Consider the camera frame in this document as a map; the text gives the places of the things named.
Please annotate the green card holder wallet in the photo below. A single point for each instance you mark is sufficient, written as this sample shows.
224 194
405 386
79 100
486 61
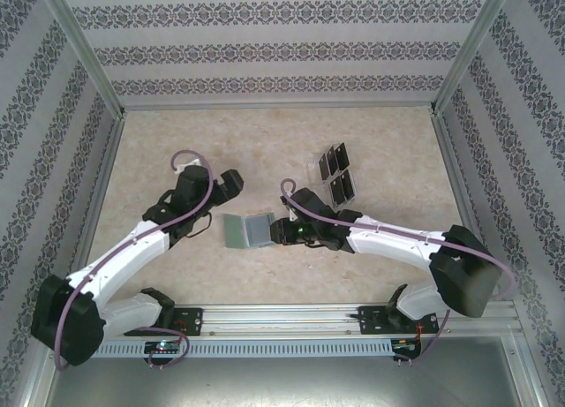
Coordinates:
234 230

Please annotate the clear acrylic card rack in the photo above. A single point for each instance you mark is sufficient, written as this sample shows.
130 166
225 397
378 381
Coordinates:
314 177

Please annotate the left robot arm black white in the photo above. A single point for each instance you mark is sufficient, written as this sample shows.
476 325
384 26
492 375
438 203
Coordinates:
62 318

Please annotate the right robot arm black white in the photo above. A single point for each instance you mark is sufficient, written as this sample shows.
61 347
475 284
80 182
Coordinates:
468 274

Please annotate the black credit card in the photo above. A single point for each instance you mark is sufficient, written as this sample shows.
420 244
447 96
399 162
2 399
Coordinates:
348 186
343 156
325 168
334 159
336 191

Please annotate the grey metal sheet tray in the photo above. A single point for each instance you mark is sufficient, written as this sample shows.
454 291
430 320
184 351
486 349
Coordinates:
282 385

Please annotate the small controller circuit board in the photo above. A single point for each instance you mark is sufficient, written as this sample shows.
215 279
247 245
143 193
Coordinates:
408 346
161 347

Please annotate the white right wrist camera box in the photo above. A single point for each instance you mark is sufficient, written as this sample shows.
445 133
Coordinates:
292 213

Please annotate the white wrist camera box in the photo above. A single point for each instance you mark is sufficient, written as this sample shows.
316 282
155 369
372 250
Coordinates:
187 164
292 213

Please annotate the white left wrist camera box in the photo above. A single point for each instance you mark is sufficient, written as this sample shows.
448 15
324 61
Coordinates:
187 164

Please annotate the long aluminium base rail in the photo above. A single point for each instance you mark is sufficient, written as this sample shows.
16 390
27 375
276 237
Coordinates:
273 318

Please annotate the aluminium side rail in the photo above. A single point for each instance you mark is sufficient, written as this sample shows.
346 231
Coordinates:
97 199
454 173

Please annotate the aluminium frame post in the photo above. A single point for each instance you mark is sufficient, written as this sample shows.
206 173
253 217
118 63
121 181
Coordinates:
474 45
79 45

